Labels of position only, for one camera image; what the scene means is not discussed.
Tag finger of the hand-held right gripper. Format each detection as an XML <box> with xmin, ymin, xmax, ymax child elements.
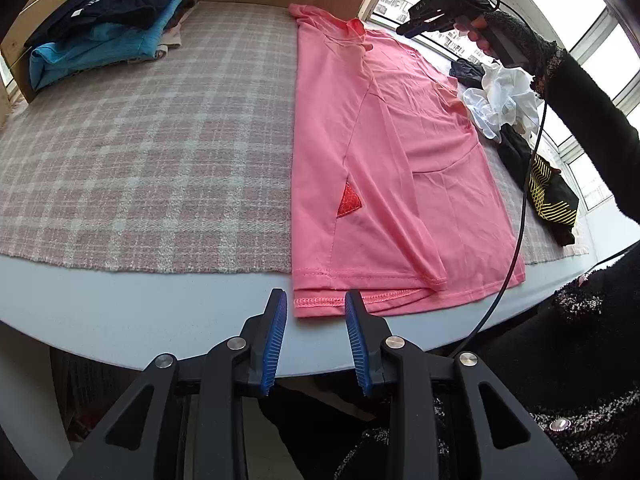
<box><xmin>412</xmin><ymin>6</ymin><xmax>453</xmax><ymax>22</ymax></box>
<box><xmin>396</xmin><ymin>16</ymin><xmax>453</xmax><ymax>38</ymax></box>

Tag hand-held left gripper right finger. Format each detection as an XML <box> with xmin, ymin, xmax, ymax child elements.
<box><xmin>344</xmin><ymin>290</ymin><xmax>581</xmax><ymax>480</ymax></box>

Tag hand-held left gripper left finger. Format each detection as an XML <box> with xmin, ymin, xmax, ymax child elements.
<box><xmin>57</xmin><ymin>287</ymin><xmax>288</xmax><ymax>480</ymax></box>

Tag pink t-shirt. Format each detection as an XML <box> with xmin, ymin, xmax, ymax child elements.
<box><xmin>287</xmin><ymin>2</ymin><xmax>527</xmax><ymax>320</ymax></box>

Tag person's right forearm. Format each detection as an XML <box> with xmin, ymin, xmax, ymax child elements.
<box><xmin>532</xmin><ymin>49</ymin><xmax>640</xmax><ymax>221</ymax></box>

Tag stack of folded clothes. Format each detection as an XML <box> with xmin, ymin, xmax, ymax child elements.
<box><xmin>29</xmin><ymin>0</ymin><xmax>216</xmax><ymax>92</ymax></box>

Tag person's right hand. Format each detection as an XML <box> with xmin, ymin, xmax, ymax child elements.
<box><xmin>465</xmin><ymin>10</ymin><xmax>566</xmax><ymax>101</ymax></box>

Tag cream white garment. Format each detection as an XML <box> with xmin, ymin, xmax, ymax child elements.
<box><xmin>482</xmin><ymin>62</ymin><xmax>538</xmax><ymax>128</ymax></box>

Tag white collared shirt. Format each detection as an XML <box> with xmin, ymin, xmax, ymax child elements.
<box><xmin>460</xmin><ymin>87</ymin><xmax>503</xmax><ymax>143</ymax></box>

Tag person's black tweed jacket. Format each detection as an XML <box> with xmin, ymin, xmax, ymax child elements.
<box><xmin>330</xmin><ymin>245</ymin><xmax>640</xmax><ymax>480</ymax></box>

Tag black garment with yellow stripes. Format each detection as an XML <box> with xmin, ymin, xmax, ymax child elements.
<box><xmin>497</xmin><ymin>122</ymin><xmax>581</xmax><ymax>247</ymax></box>

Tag brown folded garment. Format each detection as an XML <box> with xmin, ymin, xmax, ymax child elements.
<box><xmin>165</xmin><ymin>0</ymin><xmax>208</xmax><ymax>28</ymax></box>

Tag pink plaid blanket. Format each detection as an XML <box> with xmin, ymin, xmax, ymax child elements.
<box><xmin>0</xmin><ymin>0</ymin><xmax>588</xmax><ymax>276</ymax></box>

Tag beige folded garment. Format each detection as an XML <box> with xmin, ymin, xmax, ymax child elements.
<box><xmin>127</xmin><ymin>0</ymin><xmax>201</xmax><ymax>63</ymax></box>

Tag white window frame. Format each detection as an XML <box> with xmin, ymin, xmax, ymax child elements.
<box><xmin>357</xmin><ymin>0</ymin><xmax>640</xmax><ymax>216</ymax></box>

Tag black drawstring shorts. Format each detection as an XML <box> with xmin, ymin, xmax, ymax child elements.
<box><xmin>449</xmin><ymin>57</ymin><xmax>485</xmax><ymax>86</ymax></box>

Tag thin black cable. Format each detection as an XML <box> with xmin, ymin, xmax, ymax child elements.
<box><xmin>450</xmin><ymin>0</ymin><xmax>551</xmax><ymax>358</ymax></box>

